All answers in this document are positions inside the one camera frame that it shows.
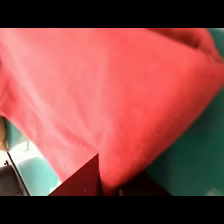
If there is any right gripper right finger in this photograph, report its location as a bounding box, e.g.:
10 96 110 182
119 171 172 197

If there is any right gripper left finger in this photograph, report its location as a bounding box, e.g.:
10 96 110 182
48 153 102 197

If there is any red T-shirt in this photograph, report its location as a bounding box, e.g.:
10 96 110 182
0 28 224 196

